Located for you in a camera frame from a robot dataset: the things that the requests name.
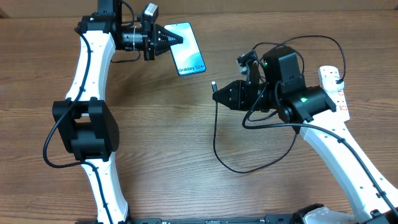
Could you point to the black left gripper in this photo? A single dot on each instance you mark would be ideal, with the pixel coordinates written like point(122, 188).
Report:
point(158, 46)

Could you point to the white charger adapter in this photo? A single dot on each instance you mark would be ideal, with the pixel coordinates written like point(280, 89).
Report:
point(331, 83)

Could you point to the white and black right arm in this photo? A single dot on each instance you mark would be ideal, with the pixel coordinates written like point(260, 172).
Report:
point(276, 82)

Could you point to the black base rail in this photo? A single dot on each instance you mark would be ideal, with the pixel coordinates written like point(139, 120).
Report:
point(268, 219)

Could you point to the Samsung Galaxy smartphone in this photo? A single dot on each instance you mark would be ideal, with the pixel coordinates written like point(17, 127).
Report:
point(187, 55)

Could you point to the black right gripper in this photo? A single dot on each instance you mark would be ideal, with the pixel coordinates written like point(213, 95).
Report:
point(240, 91)

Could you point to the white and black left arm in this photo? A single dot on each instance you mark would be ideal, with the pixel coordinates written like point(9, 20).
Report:
point(86, 125)

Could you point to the white power strip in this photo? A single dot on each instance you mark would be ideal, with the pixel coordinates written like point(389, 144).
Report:
point(338, 97)

